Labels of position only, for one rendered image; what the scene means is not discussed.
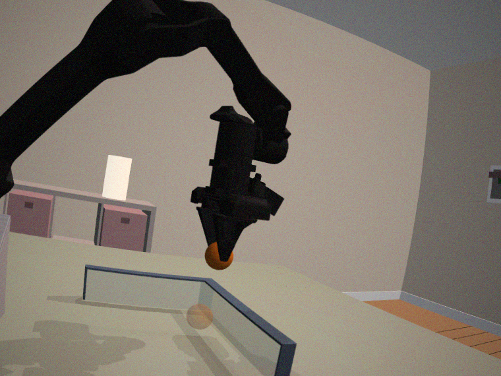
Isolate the clear l-shaped low wall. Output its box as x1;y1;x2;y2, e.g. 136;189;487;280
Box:
85;269;281;376

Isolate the blue clear corner wall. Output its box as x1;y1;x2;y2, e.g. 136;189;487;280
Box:
83;265;297;376

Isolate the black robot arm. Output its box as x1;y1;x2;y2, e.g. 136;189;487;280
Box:
0;0;291;198

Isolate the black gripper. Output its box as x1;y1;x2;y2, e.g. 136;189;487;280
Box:
191;152;272;262

